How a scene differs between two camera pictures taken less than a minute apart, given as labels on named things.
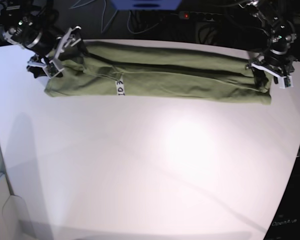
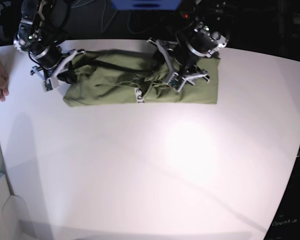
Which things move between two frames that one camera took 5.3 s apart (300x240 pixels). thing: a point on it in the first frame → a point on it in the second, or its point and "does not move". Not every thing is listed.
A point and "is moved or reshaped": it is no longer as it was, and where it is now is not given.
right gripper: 273,57 → 187,60
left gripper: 44,42 → 47,57
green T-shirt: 100,68 is moved or reshaped
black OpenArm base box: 292,220 does not move
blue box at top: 133,5 does not move
